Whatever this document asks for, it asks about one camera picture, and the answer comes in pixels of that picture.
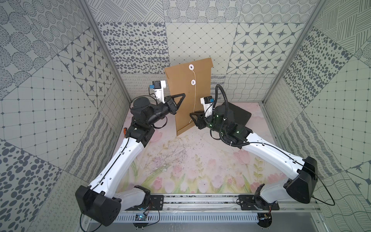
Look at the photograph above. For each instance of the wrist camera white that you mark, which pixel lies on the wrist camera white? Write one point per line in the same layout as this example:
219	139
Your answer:
207	103
158	88

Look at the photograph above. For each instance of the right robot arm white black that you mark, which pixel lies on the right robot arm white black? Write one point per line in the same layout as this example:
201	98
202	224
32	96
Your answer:
301	174

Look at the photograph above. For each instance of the black plastic tool case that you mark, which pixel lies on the black plastic tool case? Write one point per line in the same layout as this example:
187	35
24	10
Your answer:
240	116

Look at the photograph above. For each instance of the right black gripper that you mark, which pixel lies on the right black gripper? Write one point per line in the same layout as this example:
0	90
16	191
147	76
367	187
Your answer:
201	118

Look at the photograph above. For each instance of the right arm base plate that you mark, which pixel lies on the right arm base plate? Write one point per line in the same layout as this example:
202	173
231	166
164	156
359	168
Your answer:
250	202

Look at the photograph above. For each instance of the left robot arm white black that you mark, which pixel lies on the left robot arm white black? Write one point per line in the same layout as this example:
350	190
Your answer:
145	115

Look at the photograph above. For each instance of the brown kraft file bag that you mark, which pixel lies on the brown kraft file bag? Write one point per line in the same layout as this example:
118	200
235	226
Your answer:
194	80

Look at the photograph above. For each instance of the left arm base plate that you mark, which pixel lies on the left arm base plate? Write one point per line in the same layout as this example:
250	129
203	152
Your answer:
156	202

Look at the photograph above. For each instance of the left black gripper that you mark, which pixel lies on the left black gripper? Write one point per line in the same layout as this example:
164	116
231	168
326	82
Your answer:
169	106

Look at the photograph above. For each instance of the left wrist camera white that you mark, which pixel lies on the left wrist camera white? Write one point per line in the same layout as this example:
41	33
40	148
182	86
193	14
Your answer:
158	88

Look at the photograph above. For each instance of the pink floral table mat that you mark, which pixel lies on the pink floral table mat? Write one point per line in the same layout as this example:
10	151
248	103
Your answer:
196	162

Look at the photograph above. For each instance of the aluminium mounting rail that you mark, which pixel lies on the aluminium mounting rail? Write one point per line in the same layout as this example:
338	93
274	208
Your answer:
203	203

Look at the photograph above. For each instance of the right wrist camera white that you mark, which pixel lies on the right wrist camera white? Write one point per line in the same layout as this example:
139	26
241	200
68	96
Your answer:
207	103

